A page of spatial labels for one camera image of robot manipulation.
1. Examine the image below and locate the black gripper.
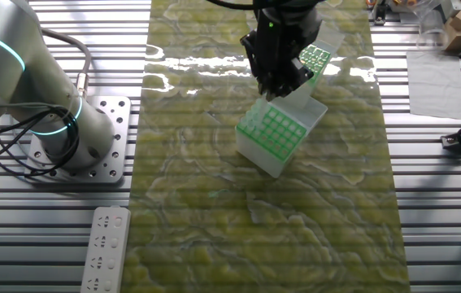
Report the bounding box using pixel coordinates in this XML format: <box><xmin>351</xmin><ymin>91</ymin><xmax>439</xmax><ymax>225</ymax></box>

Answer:
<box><xmin>240</xmin><ymin>0</ymin><xmax>324</xmax><ymax>102</ymax></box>

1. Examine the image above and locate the green rack pipette tip box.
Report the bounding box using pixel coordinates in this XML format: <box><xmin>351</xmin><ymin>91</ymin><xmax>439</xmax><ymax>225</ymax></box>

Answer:
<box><xmin>276</xmin><ymin>22</ymin><xmax>346</xmax><ymax>110</ymax></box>
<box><xmin>234</xmin><ymin>79</ymin><xmax>329</xmax><ymax>179</ymax></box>

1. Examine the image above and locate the white paper sheet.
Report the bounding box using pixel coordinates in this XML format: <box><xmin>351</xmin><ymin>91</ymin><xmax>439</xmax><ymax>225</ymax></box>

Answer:
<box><xmin>406</xmin><ymin>50</ymin><xmax>461</xmax><ymax>121</ymax></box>

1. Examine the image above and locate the clear plastic cup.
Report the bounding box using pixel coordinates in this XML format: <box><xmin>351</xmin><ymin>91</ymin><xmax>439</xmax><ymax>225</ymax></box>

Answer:
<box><xmin>414</xmin><ymin>0</ymin><xmax>450</xmax><ymax>52</ymax></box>

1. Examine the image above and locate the green marble pattern mat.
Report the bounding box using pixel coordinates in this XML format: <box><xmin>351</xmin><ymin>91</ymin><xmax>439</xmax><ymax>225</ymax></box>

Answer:
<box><xmin>120</xmin><ymin>0</ymin><xmax>412</xmax><ymax>293</ymax></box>

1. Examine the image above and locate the white power strip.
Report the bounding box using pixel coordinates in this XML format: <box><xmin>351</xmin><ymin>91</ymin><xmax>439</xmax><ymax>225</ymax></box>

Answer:
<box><xmin>80</xmin><ymin>206</ymin><xmax>133</xmax><ymax>293</ymax></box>

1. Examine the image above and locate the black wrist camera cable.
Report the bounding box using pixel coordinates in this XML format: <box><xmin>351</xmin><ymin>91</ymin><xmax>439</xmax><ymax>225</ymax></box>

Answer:
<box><xmin>204</xmin><ymin>0</ymin><xmax>258</xmax><ymax>11</ymax></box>

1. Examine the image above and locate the silver perforated base plate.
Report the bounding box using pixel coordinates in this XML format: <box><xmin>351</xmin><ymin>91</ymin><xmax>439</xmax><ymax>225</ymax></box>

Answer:
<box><xmin>22</xmin><ymin>95</ymin><xmax>133</xmax><ymax>184</ymax></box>

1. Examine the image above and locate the thick grey cable with connector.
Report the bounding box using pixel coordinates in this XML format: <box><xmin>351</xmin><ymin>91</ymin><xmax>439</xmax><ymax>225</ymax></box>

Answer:
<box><xmin>33</xmin><ymin>24</ymin><xmax>93</xmax><ymax>101</ymax></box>

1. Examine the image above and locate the black base cable bundle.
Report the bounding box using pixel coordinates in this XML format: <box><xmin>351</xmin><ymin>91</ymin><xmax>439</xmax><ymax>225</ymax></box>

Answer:
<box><xmin>0</xmin><ymin>97</ymin><xmax>87</xmax><ymax>177</ymax></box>

